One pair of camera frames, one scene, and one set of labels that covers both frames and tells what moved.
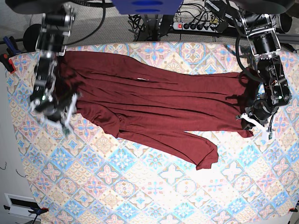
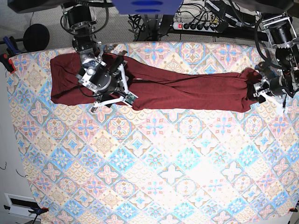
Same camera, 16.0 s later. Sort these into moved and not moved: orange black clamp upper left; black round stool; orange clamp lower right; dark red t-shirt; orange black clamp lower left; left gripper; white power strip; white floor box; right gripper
Moved: right gripper; left gripper; dark red t-shirt
Not moved: white floor box; orange clamp lower right; orange black clamp upper left; orange black clamp lower left; black round stool; white power strip
